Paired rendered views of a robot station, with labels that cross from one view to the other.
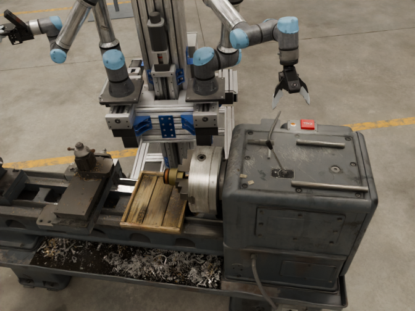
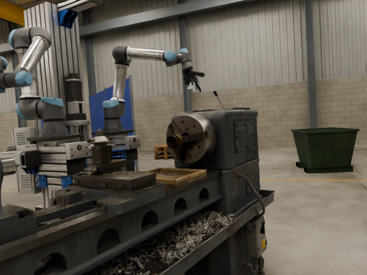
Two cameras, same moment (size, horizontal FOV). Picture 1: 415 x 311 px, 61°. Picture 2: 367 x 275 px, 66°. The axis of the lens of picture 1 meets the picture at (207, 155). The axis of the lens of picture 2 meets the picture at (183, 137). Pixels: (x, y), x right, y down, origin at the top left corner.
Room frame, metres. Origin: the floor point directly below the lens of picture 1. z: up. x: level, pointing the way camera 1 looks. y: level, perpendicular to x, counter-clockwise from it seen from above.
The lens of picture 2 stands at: (0.40, 1.73, 1.19)
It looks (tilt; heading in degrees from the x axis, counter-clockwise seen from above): 3 degrees down; 294
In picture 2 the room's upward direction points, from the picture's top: 4 degrees counter-clockwise
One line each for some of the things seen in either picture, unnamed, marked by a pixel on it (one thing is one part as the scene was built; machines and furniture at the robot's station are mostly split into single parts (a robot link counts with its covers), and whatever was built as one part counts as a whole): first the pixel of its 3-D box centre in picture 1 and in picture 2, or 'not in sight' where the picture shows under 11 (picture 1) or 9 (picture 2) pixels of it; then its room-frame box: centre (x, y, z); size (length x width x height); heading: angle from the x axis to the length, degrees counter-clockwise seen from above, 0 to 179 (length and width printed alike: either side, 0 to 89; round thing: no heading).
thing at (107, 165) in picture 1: (94, 169); (106, 167); (1.31, 0.60, 0.99); 0.20 x 0.10 x 0.05; 78
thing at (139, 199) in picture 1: (159, 200); (166, 175); (1.16, 0.27, 0.89); 0.36 x 0.30 x 0.04; 168
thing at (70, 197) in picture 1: (86, 183); (111, 178); (1.26, 0.64, 0.95); 0.43 x 0.17 x 0.05; 168
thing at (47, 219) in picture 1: (80, 191); (106, 192); (1.26, 0.69, 0.90); 0.47 x 0.30 x 0.06; 168
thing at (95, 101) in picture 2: not in sight; (108, 127); (5.73, -5.03, 1.18); 4.12 x 0.80 x 2.35; 144
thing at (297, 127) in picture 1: (301, 129); not in sight; (1.23, -0.45, 1.23); 0.13 x 0.08 x 0.05; 78
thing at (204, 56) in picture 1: (205, 62); (111, 108); (1.74, -0.03, 1.33); 0.13 x 0.12 x 0.14; 110
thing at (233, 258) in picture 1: (280, 255); (222, 217); (1.04, -0.38, 0.43); 0.60 x 0.48 x 0.86; 78
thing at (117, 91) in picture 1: (120, 82); (54, 127); (1.78, 0.47, 1.21); 0.15 x 0.15 x 0.10
